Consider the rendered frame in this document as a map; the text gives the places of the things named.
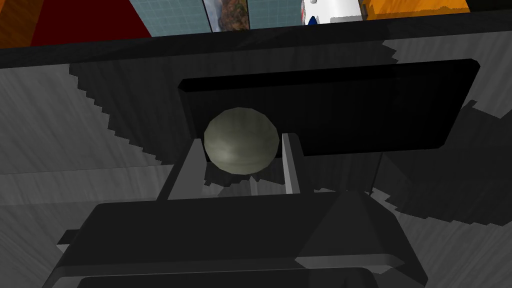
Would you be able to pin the grey-green ball knob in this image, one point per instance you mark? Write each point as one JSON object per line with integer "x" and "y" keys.
{"x": 241, "y": 140}

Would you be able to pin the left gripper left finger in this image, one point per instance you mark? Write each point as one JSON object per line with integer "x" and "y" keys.
{"x": 184, "y": 176}

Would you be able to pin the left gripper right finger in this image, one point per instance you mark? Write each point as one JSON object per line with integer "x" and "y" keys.
{"x": 292, "y": 168}

